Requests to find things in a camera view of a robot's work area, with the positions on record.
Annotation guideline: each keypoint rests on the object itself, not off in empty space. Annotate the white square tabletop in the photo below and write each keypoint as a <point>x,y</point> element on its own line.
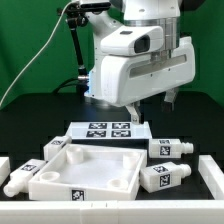
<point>89,173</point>

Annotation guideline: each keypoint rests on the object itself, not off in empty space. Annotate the white marker base plate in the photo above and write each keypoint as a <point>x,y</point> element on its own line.
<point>108,130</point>

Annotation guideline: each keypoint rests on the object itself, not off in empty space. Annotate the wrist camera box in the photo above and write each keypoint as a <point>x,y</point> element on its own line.
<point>130,41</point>

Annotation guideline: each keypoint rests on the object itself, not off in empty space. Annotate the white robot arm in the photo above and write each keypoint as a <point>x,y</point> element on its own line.
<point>106,16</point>

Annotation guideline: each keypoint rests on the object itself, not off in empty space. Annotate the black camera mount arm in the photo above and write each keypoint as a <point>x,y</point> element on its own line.
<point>75,17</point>

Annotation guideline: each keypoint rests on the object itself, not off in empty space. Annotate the white U-shaped fixture wall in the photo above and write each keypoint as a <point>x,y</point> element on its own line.
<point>126,212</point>

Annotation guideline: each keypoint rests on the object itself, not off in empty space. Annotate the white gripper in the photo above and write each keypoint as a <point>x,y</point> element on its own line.
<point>124,80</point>

